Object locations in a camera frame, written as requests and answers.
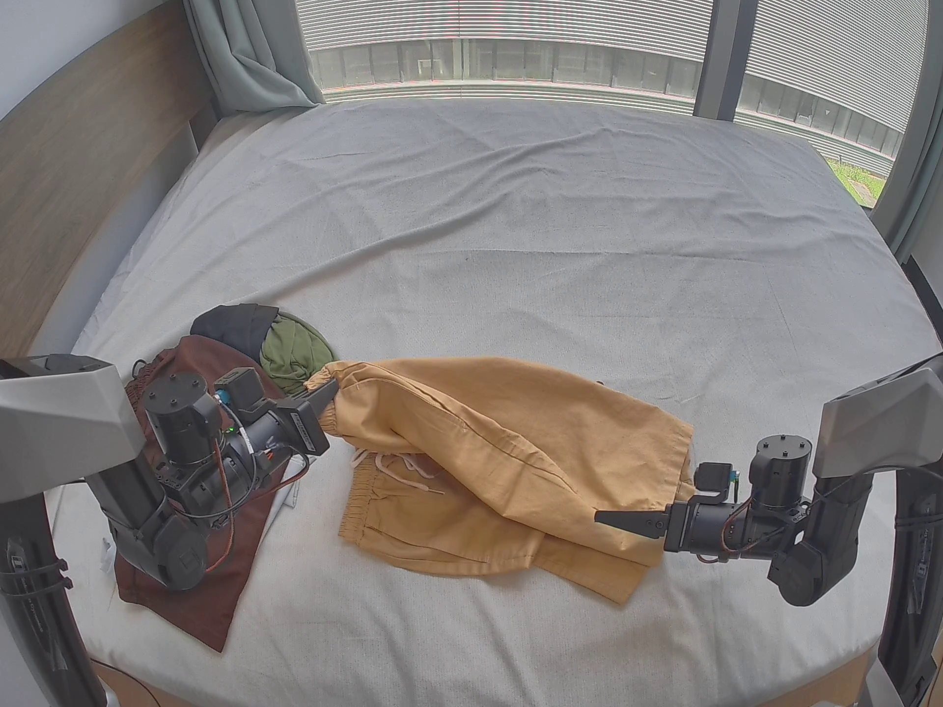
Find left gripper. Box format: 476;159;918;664
237;381;341;469

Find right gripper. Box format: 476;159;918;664
594;500;732;554

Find tan shorts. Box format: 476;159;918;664
302;356;695;605

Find bed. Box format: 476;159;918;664
0;0;929;707

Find green garment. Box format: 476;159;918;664
259;314;336;396

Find white garment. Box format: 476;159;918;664
264;454;310;543

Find black garment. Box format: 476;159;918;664
193;305;281;359

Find brown garment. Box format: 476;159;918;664
114;336;310;652

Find blue-green curtain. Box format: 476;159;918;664
177;0;325;119
873;19;943;263

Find window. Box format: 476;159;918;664
283;0;943;263

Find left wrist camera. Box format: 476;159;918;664
214;369;271;415

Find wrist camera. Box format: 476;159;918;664
693;462;739;505
214;369;271;415

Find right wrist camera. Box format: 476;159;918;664
693;462;739;505

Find black cable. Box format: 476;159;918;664
90;658;152;707

